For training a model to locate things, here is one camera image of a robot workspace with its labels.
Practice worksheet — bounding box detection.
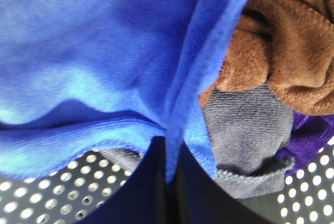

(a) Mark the purple towel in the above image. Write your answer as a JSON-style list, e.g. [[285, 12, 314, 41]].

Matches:
[[275, 111, 333, 176]]

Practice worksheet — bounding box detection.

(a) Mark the grey towel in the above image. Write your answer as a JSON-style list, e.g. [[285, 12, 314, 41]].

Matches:
[[99, 82, 295, 200]]

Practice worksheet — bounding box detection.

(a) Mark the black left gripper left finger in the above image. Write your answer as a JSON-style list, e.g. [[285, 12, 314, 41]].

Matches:
[[80, 136, 172, 224]]

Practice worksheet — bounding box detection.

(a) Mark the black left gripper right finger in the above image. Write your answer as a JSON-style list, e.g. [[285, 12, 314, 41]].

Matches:
[[175, 144, 269, 224]]

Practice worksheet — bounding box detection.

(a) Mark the brown towel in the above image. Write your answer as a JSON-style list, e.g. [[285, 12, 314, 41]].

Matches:
[[199, 0, 333, 115]]

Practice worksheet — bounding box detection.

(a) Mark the blue microfibre towel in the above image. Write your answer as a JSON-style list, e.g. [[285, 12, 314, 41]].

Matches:
[[1, 0, 247, 181]]

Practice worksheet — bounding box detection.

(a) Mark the grey perforated laundry basket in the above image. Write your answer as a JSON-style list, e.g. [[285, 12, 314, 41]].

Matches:
[[1, 141, 333, 223]]

